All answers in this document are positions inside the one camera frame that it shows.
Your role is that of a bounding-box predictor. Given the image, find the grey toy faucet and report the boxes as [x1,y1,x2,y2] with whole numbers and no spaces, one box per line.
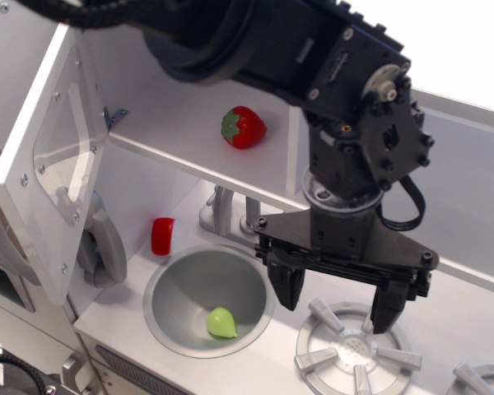
[199,185,262,248]

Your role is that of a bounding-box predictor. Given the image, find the white microwave door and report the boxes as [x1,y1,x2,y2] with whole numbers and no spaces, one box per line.
[0,24,108,305]

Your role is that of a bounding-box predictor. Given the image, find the grey stove burner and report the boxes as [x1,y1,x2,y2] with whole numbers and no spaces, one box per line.
[447,362,494,395]
[294,298,422,394]

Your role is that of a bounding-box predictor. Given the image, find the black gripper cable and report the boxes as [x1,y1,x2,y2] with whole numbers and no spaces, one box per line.
[378,174,426,232]

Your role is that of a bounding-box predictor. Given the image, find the grey toy telephone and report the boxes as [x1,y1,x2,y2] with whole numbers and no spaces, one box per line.
[77,191,127,289]

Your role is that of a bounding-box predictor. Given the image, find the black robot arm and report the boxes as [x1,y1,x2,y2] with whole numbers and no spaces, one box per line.
[28,1,438,333]

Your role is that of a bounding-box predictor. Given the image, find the green toy pear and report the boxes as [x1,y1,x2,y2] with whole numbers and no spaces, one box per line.
[206,307,237,338]

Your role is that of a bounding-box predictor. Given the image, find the grey oven vent panel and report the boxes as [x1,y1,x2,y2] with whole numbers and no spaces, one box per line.
[96,346,184,395]

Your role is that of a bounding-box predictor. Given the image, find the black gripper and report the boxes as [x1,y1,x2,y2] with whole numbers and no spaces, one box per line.
[253,208,439,334]

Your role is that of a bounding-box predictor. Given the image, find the red toy strawberry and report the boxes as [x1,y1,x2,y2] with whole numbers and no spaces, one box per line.
[221,106,267,150]

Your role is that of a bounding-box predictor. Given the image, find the white toy kitchen cabinet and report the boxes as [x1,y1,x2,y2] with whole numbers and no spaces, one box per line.
[0,1,494,394]

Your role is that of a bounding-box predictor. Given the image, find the black braided cable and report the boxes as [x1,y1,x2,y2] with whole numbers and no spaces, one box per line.
[0,354,46,395]

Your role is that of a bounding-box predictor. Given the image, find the red toy cheese wedge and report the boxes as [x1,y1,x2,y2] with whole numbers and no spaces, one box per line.
[151,217,175,256]

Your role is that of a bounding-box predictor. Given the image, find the silver sink bowl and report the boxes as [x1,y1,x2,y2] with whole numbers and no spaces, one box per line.
[143,245,275,359]

